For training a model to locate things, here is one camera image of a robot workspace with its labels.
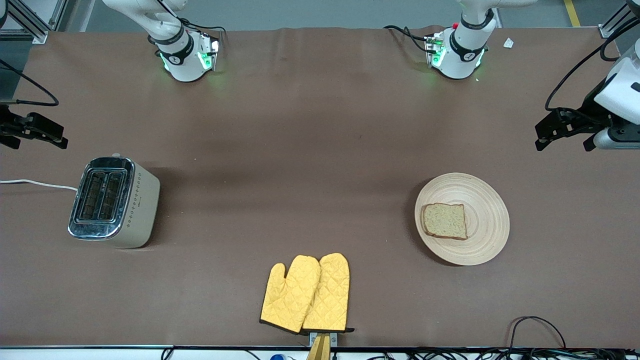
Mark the round light wooden plate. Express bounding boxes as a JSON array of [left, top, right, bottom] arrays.
[[414, 172, 511, 266]]

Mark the slice of brown-crust bread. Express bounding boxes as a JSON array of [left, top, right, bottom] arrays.
[[421, 202, 469, 241]]

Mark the beige chrome two-slot toaster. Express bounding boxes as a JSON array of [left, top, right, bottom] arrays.
[[67, 154, 161, 250]]

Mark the yellow quilted oven mitt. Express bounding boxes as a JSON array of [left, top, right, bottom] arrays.
[[259, 255, 322, 335], [301, 252, 355, 334]]

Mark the yellow wooden stick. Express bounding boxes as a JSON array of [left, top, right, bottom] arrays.
[[306, 334, 332, 360]]

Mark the white toaster power cable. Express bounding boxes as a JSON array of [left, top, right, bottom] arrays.
[[0, 178, 80, 192]]

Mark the aluminium frame post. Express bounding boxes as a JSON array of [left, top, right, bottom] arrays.
[[597, 0, 640, 39]]

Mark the aluminium frame rack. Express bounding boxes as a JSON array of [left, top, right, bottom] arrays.
[[0, 0, 69, 45]]

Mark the black left arm base cable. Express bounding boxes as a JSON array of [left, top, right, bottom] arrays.
[[383, 24, 434, 54]]

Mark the black arm base cable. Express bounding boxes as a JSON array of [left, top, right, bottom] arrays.
[[383, 24, 434, 54], [177, 16, 227, 37]]

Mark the black looped cable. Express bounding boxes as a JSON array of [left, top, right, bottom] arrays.
[[509, 315, 567, 352]]

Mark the black right arm base cable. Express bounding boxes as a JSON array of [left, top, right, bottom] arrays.
[[177, 16, 227, 37]]

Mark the black cable bundle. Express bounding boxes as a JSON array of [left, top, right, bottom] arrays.
[[360, 347, 640, 360]]

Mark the small grey metal bracket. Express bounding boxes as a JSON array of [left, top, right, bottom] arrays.
[[308, 331, 339, 349]]

